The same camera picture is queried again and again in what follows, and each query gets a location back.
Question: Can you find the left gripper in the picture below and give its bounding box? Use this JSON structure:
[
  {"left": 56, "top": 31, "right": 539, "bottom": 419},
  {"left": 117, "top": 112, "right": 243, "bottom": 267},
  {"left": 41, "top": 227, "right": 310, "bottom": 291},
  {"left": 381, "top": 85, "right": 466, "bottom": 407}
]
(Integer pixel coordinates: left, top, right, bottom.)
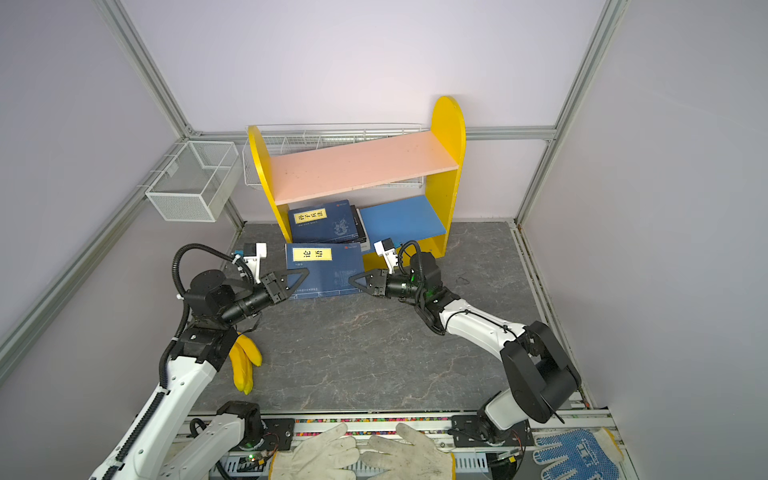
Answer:
[{"left": 220, "top": 268, "right": 308, "bottom": 326}]

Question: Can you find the navy book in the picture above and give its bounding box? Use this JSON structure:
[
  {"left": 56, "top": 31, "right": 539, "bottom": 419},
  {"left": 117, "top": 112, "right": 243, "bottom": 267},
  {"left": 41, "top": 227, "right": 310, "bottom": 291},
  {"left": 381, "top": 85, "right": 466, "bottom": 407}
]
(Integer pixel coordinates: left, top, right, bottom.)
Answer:
[
  {"left": 285, "top": 243, "right": 363, "bottom": 300},
  {"left": 288, "top": 200, "right": 360, "bottom": 243}
]

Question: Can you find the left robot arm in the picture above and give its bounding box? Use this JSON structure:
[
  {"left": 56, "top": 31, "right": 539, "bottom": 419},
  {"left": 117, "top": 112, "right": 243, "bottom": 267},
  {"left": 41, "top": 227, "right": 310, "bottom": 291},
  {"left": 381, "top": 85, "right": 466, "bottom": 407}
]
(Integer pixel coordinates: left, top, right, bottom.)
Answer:
[{"left": 91, "top": 243, "right": 310, "bottom": 479}]

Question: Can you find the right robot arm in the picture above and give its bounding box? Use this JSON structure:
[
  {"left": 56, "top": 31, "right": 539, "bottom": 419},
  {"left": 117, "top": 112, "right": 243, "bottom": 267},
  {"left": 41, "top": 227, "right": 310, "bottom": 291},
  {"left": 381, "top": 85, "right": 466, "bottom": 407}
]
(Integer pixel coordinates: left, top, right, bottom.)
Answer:
[{"left": 349, "top": 252, "right": 582, "bottom": 445}]

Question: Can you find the yellow banana bunch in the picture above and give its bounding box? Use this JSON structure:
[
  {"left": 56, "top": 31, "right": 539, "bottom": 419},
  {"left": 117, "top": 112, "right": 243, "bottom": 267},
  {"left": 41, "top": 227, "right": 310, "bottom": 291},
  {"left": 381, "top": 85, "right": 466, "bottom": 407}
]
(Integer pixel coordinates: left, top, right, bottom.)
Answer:
[{"left": 229, "top": 334, "right": 263, "bottom": 395}]

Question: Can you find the yellow shelf with pink and blue boards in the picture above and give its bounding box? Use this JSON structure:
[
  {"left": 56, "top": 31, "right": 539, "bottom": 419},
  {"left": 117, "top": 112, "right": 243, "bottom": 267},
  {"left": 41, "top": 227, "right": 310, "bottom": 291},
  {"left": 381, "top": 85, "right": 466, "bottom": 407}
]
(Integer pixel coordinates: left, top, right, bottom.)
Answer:
[{"left": 247, "top": 96, "right": 467, "bottom": 258}]

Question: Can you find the white mesh box basket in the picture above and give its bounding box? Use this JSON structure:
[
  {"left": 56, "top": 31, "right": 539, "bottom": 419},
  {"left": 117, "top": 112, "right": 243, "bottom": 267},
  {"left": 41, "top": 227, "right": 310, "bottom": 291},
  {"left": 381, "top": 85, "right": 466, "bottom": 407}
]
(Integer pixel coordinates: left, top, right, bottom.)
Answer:
[{"left": 145, "top": 141, "right": 242, "bottom": 223}]

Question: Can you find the white work glove centre left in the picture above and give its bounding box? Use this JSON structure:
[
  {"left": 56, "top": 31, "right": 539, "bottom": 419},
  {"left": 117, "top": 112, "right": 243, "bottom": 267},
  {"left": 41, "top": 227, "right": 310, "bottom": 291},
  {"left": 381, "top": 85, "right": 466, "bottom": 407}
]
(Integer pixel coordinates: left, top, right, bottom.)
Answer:
[{"left": 268, "top": 423, "right": 360, "bottom": 480}]

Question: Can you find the white work glove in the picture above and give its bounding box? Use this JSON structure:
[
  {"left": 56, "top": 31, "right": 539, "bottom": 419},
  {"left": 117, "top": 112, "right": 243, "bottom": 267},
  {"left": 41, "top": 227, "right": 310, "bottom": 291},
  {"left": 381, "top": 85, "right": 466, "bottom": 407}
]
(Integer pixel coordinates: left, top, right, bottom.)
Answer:
[
  {"left": 360, "top": 423, "right": 456, "bottom": 480},
  {"left": 268, "top": 423, "right": 360, "bottom": 480}
]

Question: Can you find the white work glove centre right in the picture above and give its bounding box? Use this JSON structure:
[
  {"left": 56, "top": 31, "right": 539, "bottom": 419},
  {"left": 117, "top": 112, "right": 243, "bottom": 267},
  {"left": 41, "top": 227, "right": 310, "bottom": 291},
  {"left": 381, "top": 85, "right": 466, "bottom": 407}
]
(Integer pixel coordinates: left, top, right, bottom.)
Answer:
[{"left": 360, "top": 423, "right": 456, "bottom": 480}]

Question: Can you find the blue dotted knit glove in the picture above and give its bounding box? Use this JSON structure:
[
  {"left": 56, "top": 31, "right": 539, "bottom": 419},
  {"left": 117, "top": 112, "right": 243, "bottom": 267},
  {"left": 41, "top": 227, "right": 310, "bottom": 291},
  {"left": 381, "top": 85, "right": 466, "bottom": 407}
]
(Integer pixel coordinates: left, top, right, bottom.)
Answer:
[{"left": 533, "top": 428, "right": 625, "bottom": 480}]

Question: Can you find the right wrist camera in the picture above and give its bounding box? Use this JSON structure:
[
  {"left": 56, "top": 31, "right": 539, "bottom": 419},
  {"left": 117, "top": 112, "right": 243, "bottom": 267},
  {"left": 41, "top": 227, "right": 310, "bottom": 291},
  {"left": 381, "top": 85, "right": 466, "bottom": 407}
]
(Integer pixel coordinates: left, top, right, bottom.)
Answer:
[{"left": 374, "top": 238, "right": 400, "bottom": 275}]

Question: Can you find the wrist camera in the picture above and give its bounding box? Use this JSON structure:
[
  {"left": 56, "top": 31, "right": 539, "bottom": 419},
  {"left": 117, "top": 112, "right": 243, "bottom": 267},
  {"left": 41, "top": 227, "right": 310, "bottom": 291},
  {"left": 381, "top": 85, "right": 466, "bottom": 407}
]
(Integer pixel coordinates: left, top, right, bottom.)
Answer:
[
  {"left": 233, "top": 242, "right": 267, "bottom": 283},
  {"left": 374, "top": 238, "right": 400, "bottom": 275}
]

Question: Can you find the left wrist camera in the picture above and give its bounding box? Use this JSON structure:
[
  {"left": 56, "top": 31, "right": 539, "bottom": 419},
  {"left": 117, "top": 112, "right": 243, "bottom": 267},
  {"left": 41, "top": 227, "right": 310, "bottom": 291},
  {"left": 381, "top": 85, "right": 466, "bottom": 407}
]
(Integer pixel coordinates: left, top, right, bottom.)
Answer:
[{"left": 233, "top": 242, "right": 267, "bottom": 283}]

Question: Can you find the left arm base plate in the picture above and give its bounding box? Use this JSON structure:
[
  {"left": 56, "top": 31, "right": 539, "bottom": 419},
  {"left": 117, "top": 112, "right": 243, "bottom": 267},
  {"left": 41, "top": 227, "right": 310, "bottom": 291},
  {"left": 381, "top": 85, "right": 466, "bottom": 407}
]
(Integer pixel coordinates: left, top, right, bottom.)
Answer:
[{"left": 233, "top": 417, "right": 296, "bottom": 452}]

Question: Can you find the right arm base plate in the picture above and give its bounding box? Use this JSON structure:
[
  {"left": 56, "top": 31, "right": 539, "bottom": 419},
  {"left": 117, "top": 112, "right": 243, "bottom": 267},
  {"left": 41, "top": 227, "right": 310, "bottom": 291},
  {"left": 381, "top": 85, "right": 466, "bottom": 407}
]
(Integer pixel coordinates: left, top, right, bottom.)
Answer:
[{"left": 448, "top": 414, "right": 534, "bottom": 448}]

